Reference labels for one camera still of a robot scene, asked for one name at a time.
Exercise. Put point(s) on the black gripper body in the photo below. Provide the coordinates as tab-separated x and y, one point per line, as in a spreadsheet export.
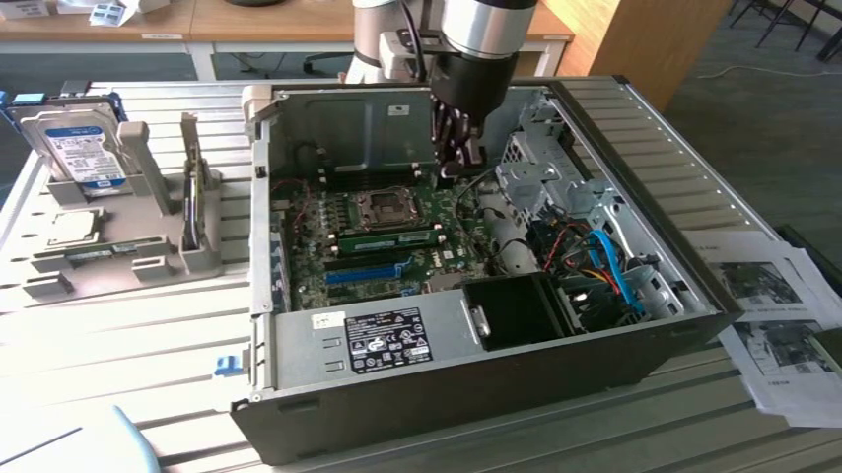
470	84

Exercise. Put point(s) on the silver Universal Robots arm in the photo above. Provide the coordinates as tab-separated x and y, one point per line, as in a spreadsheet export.
483	24

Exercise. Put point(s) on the green RAM stick installed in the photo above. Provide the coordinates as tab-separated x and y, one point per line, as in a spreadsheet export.
389	241

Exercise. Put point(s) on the green RAM stick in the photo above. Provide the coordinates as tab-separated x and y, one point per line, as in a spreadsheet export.
92	254

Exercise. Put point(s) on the CPU socket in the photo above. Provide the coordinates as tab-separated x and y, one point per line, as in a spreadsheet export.
385	209

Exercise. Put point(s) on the silver disk bay cage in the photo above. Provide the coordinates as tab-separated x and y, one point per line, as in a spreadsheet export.
566	187

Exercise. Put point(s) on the green Dell motherboard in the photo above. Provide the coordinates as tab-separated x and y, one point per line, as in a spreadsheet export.
389	246

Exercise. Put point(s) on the wooden cabinet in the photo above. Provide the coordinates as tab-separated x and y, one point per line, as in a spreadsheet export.
645	44

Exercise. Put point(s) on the blue expansion slot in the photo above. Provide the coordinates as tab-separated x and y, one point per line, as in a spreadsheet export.
363	274

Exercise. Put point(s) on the open black PC case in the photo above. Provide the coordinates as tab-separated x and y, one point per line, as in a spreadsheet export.
487	295

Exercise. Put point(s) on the black fan shroud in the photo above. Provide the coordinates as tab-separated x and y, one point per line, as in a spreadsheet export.
513	310

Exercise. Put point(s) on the graphics card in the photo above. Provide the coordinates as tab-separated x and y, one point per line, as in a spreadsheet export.
192	207

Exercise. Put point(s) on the grey power supply unit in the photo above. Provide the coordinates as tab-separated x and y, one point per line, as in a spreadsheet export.
369	340

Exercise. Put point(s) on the black chair legs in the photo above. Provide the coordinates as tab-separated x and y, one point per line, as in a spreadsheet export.
782	24

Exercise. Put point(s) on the grey parts rack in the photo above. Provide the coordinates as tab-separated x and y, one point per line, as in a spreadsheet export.
131	231

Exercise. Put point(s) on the blue plastic clip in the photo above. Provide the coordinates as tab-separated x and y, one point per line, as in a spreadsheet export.
226	366

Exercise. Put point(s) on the hard disk blue label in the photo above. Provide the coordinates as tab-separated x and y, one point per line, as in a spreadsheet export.
75	148

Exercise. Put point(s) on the printed paper sheets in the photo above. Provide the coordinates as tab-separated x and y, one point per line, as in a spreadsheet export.
770	315

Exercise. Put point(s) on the silver CPU chip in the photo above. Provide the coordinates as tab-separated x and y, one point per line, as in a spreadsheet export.
74	228

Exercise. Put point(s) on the white boxes with labels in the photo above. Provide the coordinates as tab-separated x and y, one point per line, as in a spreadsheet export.
86	9

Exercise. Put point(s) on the blue disk carrier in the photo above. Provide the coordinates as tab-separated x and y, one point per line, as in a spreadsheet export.
27	105

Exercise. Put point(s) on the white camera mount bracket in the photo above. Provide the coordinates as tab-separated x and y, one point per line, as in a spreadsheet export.
399	51

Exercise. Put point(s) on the wooden desk white frame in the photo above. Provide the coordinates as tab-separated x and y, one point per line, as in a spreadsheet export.
263	29

